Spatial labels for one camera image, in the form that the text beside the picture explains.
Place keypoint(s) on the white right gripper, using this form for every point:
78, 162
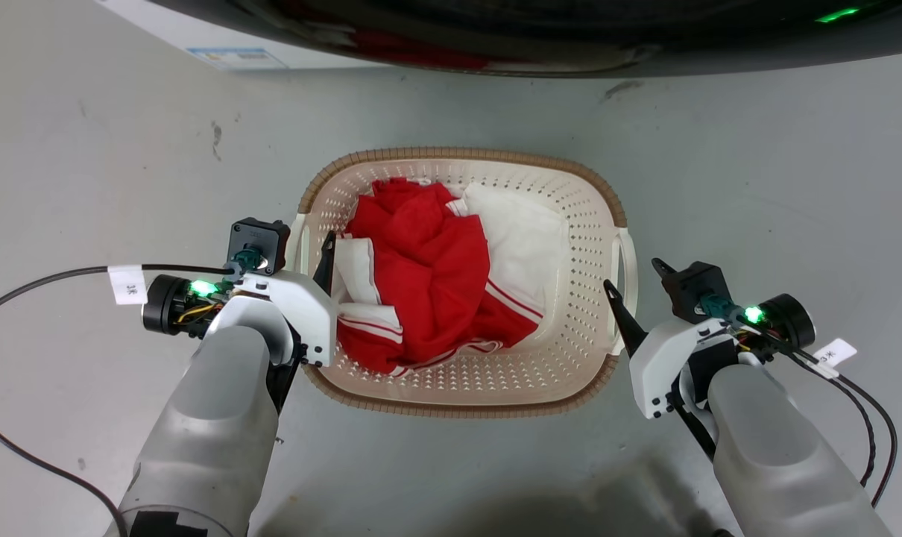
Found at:
663, 358

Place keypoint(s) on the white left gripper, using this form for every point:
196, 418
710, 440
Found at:
302, 302

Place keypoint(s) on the cream perforated laundry basket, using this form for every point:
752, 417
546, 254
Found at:
540, 358

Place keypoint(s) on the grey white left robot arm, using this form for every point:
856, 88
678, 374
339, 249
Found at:
212, 418

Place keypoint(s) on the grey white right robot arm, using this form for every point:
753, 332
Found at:
786, 447

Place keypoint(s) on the red garment with white stripes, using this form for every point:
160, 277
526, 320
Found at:
429, 276

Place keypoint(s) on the white cloth garment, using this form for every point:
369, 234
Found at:
522, 239

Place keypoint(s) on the blue white sticker label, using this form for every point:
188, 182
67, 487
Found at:
236, 58

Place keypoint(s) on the white washing machine body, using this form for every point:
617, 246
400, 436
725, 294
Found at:
197, 33

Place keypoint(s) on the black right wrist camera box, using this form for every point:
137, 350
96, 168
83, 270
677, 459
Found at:
693, 291

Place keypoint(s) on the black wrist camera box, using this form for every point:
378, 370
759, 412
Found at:
693, 291
259, 240

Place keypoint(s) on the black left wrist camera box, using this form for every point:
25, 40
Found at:
259, 240

